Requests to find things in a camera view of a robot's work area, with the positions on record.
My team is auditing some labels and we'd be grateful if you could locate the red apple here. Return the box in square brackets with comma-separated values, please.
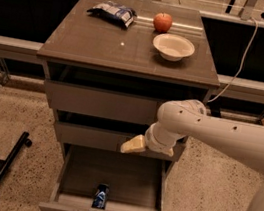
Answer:
[153, 12, 173, 33]

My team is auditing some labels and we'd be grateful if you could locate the bottom grey drawer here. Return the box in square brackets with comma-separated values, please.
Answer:
[39, 145, 166, 211]

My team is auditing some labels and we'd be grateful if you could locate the black metal stand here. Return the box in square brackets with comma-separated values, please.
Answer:
[0, 131, 32, 183]

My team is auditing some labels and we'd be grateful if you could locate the grey drawer cabinet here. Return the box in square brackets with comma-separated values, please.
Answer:
[20, 0, 233, 177]

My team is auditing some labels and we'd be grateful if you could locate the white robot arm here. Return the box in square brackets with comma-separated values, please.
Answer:
[120, 99, 264, 211]

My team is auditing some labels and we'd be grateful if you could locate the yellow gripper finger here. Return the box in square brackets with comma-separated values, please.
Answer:
[120, 134, 146, 153]

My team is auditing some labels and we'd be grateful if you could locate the blue white chip bag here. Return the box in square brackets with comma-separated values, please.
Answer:
[87, 1, 137, 27]

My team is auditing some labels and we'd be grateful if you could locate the middle grey drawer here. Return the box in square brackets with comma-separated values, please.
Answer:
[50, 108, 189, 165]

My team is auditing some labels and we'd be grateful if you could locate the white bowl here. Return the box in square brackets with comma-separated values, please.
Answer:
[152, 33, 195, 62]

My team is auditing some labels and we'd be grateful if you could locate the top grey drawer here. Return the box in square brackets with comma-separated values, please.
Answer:
[44, 62, 206, 125]

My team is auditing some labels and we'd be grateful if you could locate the white cable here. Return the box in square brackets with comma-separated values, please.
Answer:
[207, 12, 260, 110]

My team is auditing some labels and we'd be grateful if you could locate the grey drawer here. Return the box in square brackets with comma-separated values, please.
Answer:
[39, 145, 166, 211]
[44, 62, 206, 125]
[50, 108, 189, 165]

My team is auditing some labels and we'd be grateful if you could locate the blue pepsi can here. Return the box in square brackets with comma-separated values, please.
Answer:
[92, 183, 109, 210]

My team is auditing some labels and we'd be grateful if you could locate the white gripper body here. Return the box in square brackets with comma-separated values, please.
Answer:
[144, 122, 185, 157]

